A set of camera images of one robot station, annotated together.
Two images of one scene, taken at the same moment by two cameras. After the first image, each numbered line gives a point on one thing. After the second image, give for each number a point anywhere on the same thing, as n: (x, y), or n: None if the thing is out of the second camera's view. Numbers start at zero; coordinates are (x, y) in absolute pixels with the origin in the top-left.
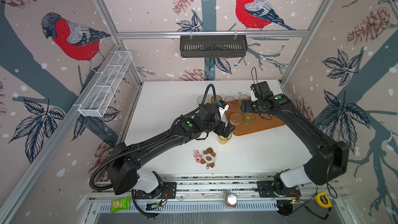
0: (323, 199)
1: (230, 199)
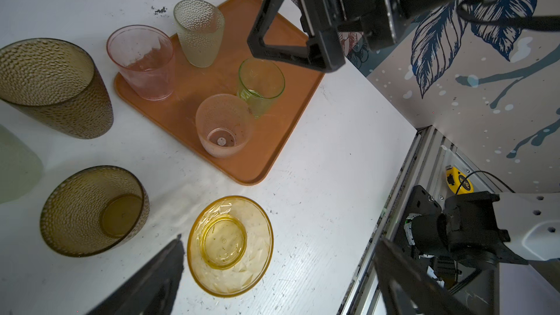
0: (455, 177)
1: None
